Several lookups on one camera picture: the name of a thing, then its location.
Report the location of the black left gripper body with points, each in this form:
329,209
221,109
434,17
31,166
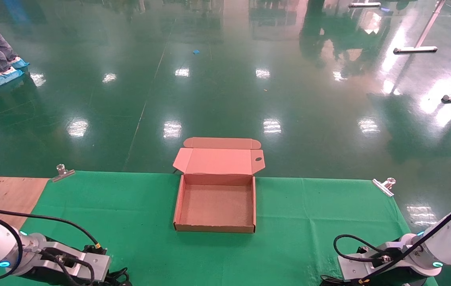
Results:
36,278

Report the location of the silver metal binder clip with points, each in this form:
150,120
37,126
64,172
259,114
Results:
63,174
382,186

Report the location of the blue shoe cover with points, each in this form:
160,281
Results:
2,77
20,62

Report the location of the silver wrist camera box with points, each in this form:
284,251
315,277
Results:
360,264
86,264

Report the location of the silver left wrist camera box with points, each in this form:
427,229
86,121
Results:
86,264

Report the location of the open brown cardboard box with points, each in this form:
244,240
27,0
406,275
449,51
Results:
217,163

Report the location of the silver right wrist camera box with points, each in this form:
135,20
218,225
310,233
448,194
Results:
360,264

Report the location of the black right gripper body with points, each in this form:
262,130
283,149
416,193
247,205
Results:
404,278

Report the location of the green table cloth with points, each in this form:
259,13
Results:
209,258

